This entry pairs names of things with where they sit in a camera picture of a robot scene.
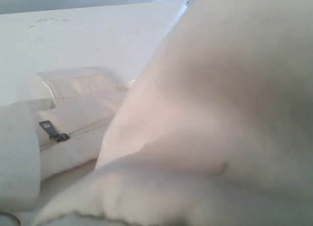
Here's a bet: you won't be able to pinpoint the beige duffel bag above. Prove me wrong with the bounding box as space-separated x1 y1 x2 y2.
0 0 313 226

